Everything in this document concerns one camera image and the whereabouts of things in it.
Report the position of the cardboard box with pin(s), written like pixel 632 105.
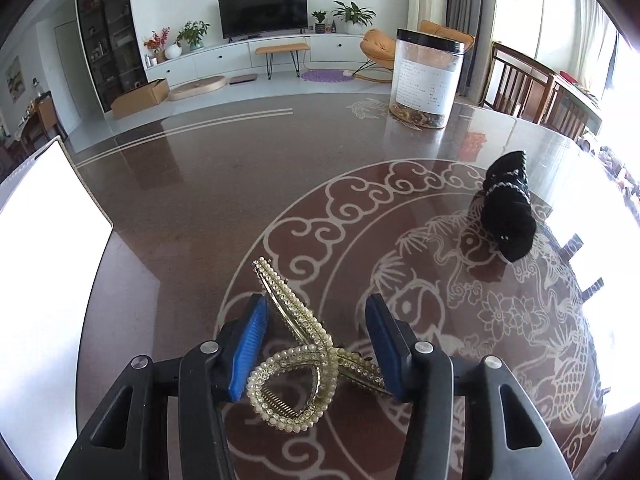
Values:
pixel 140 100

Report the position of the bushy green potted plant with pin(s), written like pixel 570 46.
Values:
pixel 192 34

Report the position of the dark display cabinet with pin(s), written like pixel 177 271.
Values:
pixel 110 35

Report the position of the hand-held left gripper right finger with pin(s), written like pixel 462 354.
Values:
pixel 385 345

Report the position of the black television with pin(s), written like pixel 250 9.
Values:
pixel 262 12

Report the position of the broad-leaf potted plant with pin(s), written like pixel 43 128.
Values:
pixel 354 16

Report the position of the round tan floor mat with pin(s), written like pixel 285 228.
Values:
pixel 197 88

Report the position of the pearl hair clip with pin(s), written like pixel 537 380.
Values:
pixel 305 320

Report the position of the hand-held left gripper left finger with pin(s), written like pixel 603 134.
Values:
pixel 247 345

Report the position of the small potted plant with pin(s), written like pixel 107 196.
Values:
pixel 319 22

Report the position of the grey curtain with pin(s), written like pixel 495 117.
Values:
pixel 470 10

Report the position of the wooden bench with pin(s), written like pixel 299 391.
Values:
pixel 282 50

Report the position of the wooden dining chair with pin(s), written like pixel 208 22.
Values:
pixel 570 110
pixel 515 80

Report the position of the red flower arrangement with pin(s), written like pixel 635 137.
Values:
pixel 156 42

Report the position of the round brown patterned desktop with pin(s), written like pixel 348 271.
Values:
pixel 200 185

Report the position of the orange lounge chair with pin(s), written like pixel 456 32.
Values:
pixel 380 45

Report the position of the black velvet hair claw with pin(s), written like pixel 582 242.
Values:
pixel 510 210

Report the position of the clear jar with black lid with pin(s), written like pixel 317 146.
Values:
pixel 425 80

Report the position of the white round vase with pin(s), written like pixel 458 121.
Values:
pixel 172 51

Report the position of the purple round rug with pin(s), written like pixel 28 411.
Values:
pixel 325 76

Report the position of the flat floor scale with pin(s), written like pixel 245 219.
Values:
pixel 243 79

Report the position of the white television cabinet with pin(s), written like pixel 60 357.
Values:
pixel 220 60

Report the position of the framed landscape painting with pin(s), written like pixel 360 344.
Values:
pixel 14 77

